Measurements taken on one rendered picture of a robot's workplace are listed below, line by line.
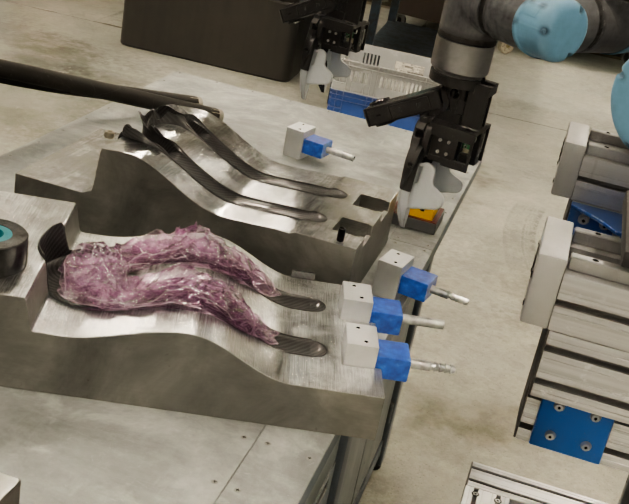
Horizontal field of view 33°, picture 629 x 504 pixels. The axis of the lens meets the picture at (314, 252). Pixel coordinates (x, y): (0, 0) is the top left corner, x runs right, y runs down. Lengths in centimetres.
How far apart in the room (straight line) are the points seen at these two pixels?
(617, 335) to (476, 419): 159
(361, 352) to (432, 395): 171
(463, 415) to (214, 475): 180
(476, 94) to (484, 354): 186
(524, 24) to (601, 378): 42
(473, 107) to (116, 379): 56
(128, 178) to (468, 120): 46
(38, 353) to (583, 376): 62
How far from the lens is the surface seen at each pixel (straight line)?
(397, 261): 146
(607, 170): 170
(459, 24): 132
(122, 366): 112
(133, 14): 565
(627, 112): 110
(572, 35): 126
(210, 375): 112
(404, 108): 138
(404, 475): 253
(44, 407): 113
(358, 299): 126
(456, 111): 137
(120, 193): 147
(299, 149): 193
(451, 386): 293
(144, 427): 112
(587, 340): 126
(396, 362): 118
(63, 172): 156
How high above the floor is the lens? 143
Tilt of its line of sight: 24 degrees down
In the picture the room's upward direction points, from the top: 11 degrees clockwise
